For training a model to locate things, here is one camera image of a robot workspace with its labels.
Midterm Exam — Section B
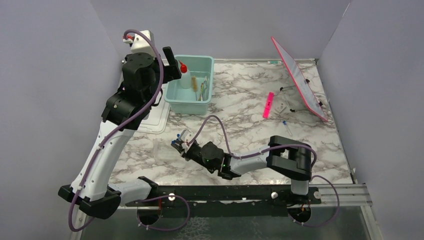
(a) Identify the tan test tube brush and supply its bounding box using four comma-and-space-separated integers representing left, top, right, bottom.
191, 76, 198, 93

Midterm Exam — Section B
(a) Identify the whiteboard stand rod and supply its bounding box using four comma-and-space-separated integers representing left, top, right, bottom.
279, 85, 296, 113

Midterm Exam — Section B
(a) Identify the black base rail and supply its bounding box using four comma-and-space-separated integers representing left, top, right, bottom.
127, 184, 322, 218

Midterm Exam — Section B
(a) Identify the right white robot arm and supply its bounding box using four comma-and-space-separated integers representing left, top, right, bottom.
171, 135, 317, 204

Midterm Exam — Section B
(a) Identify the white bin lid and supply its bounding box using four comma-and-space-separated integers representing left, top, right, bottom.
136, 98, 170, 134

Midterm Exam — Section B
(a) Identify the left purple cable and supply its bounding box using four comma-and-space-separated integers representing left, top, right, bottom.
67, 29, 191, 233

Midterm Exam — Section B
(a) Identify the small white eraser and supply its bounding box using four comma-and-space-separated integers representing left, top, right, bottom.
275, 104, 287, 114

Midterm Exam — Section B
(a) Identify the teal plastic bin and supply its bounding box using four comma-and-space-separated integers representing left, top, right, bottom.
164, 54, 215, 115

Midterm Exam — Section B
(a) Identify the pink highlighter marker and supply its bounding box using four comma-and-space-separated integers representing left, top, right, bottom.
262, 92, 274, 119

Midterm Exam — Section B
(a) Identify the white red-capped wash bottle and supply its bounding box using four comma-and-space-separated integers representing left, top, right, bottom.
178, 61, 192, 89

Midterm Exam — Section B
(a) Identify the pink framed whiteboard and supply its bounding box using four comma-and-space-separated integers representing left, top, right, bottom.
270, 36, 328, 122

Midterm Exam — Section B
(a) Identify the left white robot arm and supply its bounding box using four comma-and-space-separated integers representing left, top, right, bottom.
58, 46, 182, 220

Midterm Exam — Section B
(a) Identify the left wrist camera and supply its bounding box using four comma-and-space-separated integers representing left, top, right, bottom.
122, 33, 155, 56

